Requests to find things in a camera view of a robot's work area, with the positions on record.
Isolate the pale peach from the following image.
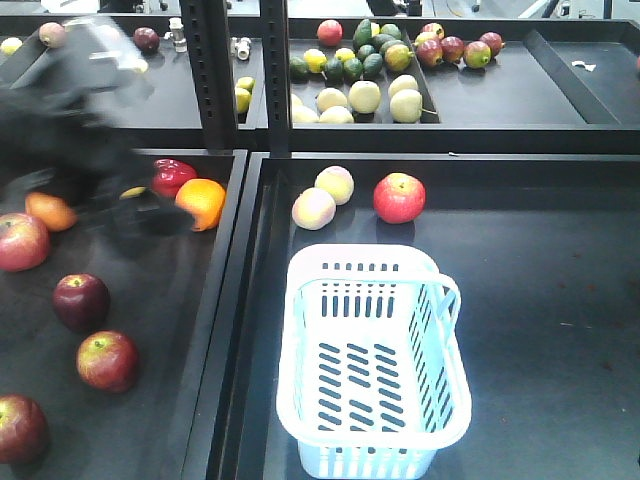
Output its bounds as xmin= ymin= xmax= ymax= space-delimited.
xmin=291 ymin=187 xmax=337 ymax=230
xmin=314 ymin=165 xmax=355 ymax=205

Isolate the pale peach front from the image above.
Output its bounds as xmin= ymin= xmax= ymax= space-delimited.
xmin=291 ymin=187 xmax=337 ymax=230

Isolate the light blue plastic basket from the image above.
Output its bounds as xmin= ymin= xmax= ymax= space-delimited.
xmin=276 ymin=244 xmax=472 ymax=479

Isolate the orange right front tray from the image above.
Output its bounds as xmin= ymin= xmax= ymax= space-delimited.
xmin=175 ymin=178 xmax=226 ymax=232

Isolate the black right front tray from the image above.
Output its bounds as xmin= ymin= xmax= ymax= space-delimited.
xmin=207 ymin=153 xmax=639 ymax=479

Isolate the black back left tray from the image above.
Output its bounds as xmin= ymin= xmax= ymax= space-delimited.
xmin=1 ymin=7 xmax=266 ymax=149

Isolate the small orange tangerine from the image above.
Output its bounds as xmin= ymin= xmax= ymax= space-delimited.
xmin=25 ymin=192 xmax=78 ymax=232

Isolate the red yellow apple front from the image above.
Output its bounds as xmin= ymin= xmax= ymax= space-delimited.
xmin=1 ymin=394 xmax=50 ymax=464

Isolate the red apple right tray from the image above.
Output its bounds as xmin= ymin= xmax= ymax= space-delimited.
xmin=373 ymin=172 xmax=426 ymax=224

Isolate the dark purple round fruit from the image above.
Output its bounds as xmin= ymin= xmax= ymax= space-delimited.
xmin=133 ymin=27 xmax=160 ymax=55

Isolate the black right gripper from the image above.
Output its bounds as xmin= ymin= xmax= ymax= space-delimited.
xmin=74 ymin=176 xmax=194 ymax=250

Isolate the red yellow apple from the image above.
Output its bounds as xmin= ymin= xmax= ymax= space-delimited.
xmin=76 ymin=330 xmax=140 ymax=393
xmin=1 ymin=394 xmax=50 ymax=464

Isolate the dark red apple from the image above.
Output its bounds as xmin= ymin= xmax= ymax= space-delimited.
xmin=52 ymin=273 xmax=111 ymax=333

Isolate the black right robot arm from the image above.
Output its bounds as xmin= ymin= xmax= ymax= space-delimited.
xmin=1 ymin=16 xmax=194 ymax=245

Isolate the pale peach back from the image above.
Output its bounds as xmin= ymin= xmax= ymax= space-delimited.
xmin=314 ymin=165 xmax=355 ymax=205

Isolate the pink red apple left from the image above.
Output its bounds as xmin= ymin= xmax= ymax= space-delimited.
xmin=1 ymin=212 xmax=50 ymax=272

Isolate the red bell pepper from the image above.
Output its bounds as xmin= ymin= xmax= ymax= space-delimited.
xmin=151 ymin=158 xmax=198 ymax=198

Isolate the yellow lemon fruit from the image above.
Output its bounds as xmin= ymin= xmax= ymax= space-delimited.
xmin=119 ymin=186 xmax=146 ymax=200

